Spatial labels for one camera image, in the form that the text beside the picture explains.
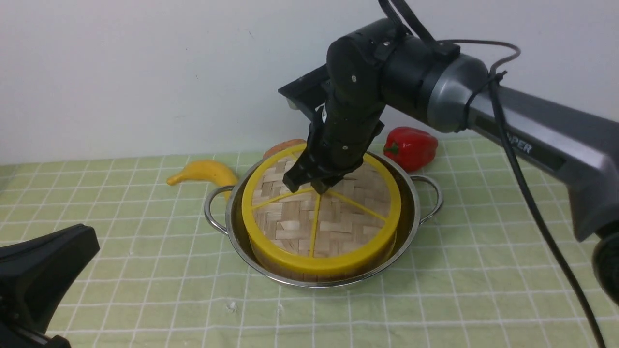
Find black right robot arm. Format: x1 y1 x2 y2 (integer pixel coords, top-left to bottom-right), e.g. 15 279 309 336
279 18 619 302

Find yellow woven steamer lid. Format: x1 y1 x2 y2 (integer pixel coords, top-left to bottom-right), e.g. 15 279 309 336
241 144 402 277

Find yellow banana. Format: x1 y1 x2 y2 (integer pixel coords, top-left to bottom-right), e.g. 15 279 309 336
166 160 238 187

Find orange sausage bun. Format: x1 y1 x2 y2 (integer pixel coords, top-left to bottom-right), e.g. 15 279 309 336
263 139 307 159

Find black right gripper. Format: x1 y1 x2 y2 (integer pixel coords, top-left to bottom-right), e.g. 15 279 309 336
278 64 384 194

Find green checkered tablecloth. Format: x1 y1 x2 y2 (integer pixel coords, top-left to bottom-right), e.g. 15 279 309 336
0 137 596 348

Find yellow bamboo steamer basket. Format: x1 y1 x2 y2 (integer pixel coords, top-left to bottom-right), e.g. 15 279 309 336
250 229 396 282

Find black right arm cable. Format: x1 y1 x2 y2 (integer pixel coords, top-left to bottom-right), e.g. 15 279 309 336
377 0 607 348

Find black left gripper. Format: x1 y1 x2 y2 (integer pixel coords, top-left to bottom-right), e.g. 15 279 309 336
0 223 100 348

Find red bell pepper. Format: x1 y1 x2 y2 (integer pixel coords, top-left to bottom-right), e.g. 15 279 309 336
383 126 439 172

